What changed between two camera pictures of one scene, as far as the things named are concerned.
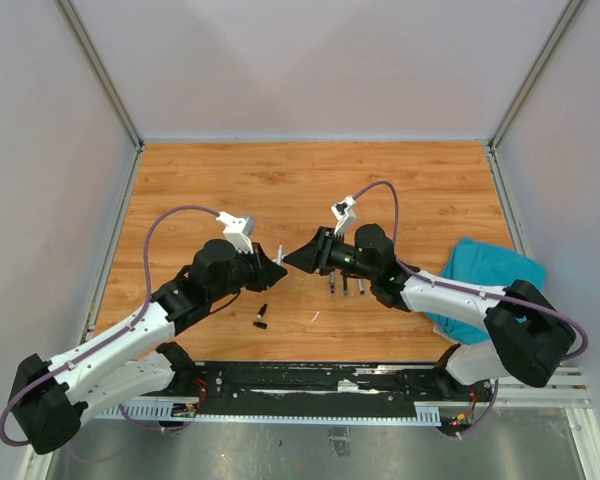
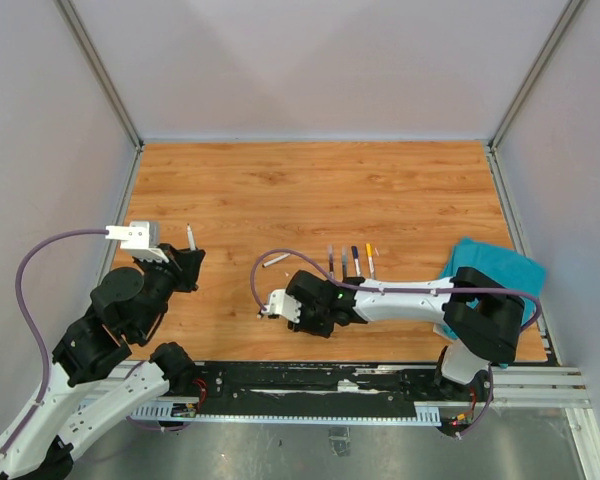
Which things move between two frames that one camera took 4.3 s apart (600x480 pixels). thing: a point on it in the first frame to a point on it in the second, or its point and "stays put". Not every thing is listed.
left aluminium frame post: (101, 71) stays put
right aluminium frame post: (568, 12) stays put
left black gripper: (268, 271) to (184, 263)
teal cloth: (475, 263) stays put
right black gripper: (305, 257) to (304, 326)
